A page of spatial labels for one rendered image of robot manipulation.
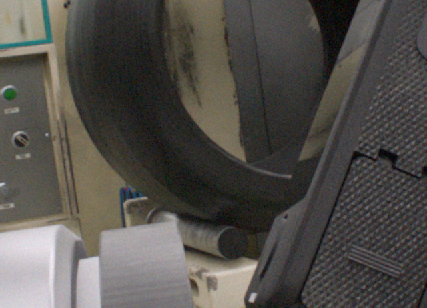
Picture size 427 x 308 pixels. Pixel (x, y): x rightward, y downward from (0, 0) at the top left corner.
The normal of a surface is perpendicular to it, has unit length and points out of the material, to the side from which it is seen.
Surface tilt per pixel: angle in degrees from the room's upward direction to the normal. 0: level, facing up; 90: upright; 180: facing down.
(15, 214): 90
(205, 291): 90
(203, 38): 90
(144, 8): 87
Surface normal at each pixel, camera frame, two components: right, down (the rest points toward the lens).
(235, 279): 0.33, 0.00
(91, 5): -0.81, -0.13
